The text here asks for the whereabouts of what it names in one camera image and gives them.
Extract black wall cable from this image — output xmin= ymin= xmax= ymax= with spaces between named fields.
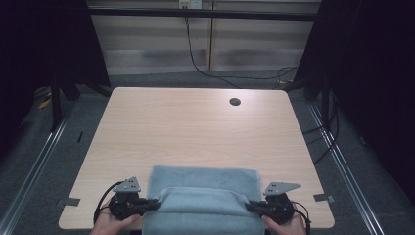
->
xmin=184 ymin=16 xmax=299 ymax=90

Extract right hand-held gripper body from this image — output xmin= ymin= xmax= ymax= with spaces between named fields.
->
xmin=260 ymin=181 xmax=302 ymax=226

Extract black floor cables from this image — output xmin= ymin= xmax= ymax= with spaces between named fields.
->
xmin=301 ymin=91 xmax=341 ymax=165

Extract black horizontal bar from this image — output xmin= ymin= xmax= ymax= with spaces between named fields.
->
xmin=87 ymin=7 xmax=317 ymax=23

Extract person's left hand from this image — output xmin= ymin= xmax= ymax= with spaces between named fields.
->
xmin=89 ymin=199 xmax=142 ymax=235

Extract left hand-held gripper black cable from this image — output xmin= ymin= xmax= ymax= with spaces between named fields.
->
xmin=93 ymin=180 xmax=125 ymax=225

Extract grey tape strip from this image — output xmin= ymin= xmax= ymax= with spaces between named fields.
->
xmin=313 ymin=193 xmax=336 ymax=204
xmin=63 ymin=197 xmax=81 ymax=208

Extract white wall outlet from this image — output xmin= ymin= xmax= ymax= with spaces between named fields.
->
xmin=178 ymin=0 xmax=204 ymax=10

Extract grey-blue towel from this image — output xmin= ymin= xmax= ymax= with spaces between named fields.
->
xmin=141 ymin=164 xmax=267 ymax=235

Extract black metal stand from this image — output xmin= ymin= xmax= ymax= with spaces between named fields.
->
xmin=49 ymin=76 xmax=64 ymax=132
xmin=320 ymin=73 xmax=331 ymax=129

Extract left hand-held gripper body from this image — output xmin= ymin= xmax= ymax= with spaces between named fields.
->
xmin=108 ymin=176 xmax=148 ymax=221

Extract black curtain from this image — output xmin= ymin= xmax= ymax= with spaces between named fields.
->
xmin=283 ymin=0 xmax=415 ymax=205
xmin=0 ymin=0 xmax=113 ymax=160

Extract yellow object on floor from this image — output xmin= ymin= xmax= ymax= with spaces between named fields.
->
xmin=37 ymin=97 xmax=53 ymax=111

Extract person's right hand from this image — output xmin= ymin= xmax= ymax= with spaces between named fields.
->
xmin=260 ymin=213 xmax=308 ymax=235

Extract hand-held gripper black cable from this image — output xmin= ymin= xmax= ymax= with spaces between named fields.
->
xmin=93 ymin=180 xmax=125 ymax=225
xmin=291 ymin=200 xmax=313 ymax=235

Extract metal floor rail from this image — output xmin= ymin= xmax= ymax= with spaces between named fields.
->
xmin=307 ymin=101 xmax=390 ymax=235
xmin=0 ymin=99 xmax=78 ymax=235

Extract right hand-held gripper black cable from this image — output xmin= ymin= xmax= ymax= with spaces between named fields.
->
xmin=291 ymin=200 xmax=313 ymax=235

